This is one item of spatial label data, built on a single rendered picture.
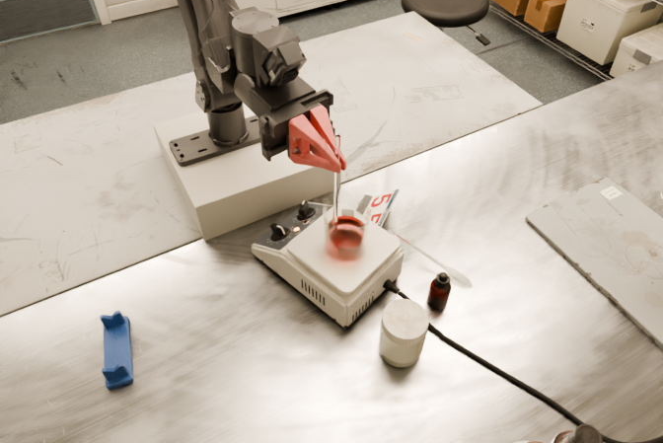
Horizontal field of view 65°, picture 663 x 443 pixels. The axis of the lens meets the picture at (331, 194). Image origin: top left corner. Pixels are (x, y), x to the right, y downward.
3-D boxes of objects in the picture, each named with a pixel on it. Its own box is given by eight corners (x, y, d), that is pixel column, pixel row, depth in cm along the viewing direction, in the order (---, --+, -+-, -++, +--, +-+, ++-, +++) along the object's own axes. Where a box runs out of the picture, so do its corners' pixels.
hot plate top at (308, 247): (283, 250, 73) (282, 246, 72) (340, 203, 79) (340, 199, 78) (347, 299, 67) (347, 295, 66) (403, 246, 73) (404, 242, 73)
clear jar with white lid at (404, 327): (377, 367, 69) (381, 337, 63) (378, 327, 73) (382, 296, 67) (422, 371, 69) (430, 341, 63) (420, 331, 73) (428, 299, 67)
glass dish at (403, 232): (381, 232, 85) (382, 223, 84) (414, 237, 84) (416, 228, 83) (377, 258, 81) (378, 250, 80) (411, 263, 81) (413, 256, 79)
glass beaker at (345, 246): (313, 245, 73) (312, 204, 67) (349, 225, 75) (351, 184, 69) (343, 278, 69) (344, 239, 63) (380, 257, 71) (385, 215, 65)
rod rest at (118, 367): (105, 325, 73) (96, 311, 71) (129, 318, 74) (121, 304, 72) (107, 390, 67) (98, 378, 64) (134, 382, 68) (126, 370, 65)
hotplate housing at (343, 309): (251, 257, 82) (244, 223, 76) (308, 211, 88) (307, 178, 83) (357, 343, 71) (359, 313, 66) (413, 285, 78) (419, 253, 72)
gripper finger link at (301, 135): (375, 130, 59) (327, 90, 64) (325, 155, 56) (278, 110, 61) (370, 172, 64) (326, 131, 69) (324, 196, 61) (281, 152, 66)
